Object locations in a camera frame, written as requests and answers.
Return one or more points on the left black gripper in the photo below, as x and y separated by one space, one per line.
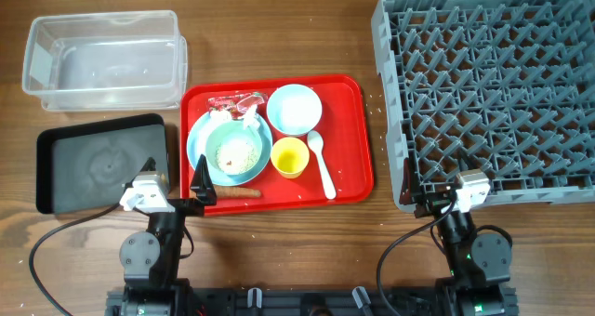
203 190

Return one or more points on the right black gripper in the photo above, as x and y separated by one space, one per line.
412 192

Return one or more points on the green bowl with rice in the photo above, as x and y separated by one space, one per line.
232 148

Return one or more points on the red strawberry cake wrapper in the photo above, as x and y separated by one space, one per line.
237 105

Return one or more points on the yellow cup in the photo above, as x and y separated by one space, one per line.
290 156

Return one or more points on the white plastic spoon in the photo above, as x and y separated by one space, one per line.
316 144

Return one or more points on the light blue bowl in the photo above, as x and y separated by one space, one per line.
294 110

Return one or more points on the small white tissue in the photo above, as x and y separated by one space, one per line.
251 118

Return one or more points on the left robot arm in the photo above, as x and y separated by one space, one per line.
151 258

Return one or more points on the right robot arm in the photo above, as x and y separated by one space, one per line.
478 257

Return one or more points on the grey dishwasher rack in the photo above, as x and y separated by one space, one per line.
511 82

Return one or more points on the carrot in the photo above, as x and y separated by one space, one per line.
236 192

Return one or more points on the black tray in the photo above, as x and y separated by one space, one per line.
86 166

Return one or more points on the red serving tray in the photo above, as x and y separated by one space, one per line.
346 148

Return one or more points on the clear plastic bin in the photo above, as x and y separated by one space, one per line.
113 61

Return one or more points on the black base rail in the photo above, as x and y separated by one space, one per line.
357 301

